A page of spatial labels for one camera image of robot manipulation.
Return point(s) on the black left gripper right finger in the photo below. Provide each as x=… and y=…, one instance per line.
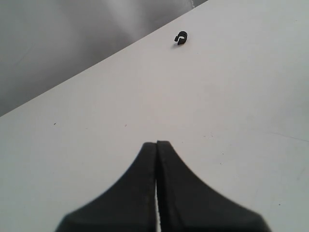
x=187, y=204

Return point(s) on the small black plastic clip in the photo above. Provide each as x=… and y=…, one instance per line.
x=181, y=38

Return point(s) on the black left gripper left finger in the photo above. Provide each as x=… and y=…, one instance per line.
x=127, y=206

